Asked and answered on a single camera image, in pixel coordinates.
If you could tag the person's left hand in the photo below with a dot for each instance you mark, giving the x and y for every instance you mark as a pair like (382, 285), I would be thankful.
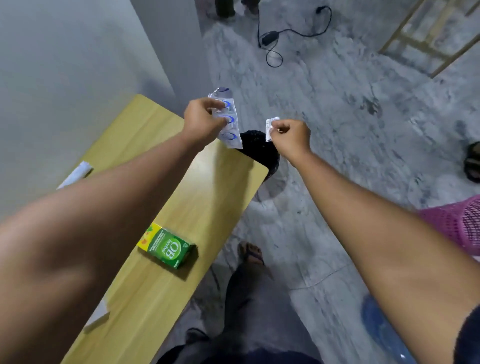
(198, 123)

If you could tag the person's right hand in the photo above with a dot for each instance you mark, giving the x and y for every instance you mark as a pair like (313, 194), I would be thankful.
(294, 140)

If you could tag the person's left thumb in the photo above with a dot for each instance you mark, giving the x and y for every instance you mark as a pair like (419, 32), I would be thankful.
(215, 104)

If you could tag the person's right thumb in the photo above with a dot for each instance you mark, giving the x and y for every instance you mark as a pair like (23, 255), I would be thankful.
(282, 123)

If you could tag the small torn foil piece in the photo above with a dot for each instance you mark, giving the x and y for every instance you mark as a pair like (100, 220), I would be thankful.
(269, 130)

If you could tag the silver blister pill strip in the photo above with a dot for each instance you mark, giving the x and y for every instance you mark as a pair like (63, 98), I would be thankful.
(230, 123)

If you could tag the person's right forearm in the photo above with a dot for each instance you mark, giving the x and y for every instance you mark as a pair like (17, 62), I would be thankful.
(378, 247)

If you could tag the person's left forearm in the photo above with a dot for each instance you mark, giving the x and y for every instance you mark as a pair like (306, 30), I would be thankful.
(93, 240)

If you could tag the black trash bin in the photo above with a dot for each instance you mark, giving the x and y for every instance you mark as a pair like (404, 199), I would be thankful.
(260, 150)

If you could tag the person's right foot with sandal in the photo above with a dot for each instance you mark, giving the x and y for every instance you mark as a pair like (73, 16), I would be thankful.
(251, 253)

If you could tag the person's foot with sandal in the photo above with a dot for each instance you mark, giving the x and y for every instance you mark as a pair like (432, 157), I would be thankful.
(195, 335)
(251, 253)

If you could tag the green medicine box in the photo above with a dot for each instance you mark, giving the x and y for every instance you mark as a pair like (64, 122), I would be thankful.
(165, 246)

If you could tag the white folded paper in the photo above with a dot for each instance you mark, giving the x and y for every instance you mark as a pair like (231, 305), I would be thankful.
(75, 175)

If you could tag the person's grey trousers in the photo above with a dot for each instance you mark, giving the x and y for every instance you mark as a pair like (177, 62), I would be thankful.
(258, 315)

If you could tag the black sandal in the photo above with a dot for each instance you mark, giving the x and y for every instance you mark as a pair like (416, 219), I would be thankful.
(472, 162)

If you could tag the pink mesh basket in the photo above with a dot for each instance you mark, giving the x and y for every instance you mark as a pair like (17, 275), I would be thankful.
(455, 223)

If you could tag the blue plastic stool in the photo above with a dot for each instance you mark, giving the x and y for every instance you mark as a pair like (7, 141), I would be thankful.
(378, 326)

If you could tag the person's left foot with sandal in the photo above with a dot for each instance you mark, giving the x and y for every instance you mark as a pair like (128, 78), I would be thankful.
(195, 335)

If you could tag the white paper scrap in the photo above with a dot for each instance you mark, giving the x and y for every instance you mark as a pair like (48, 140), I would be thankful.
(97, 314)

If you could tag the person's dark sleeve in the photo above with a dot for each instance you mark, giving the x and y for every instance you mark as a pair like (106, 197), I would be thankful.
(468, 337)

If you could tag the wooden frame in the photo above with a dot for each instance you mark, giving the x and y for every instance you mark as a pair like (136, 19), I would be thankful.
(427, 37)

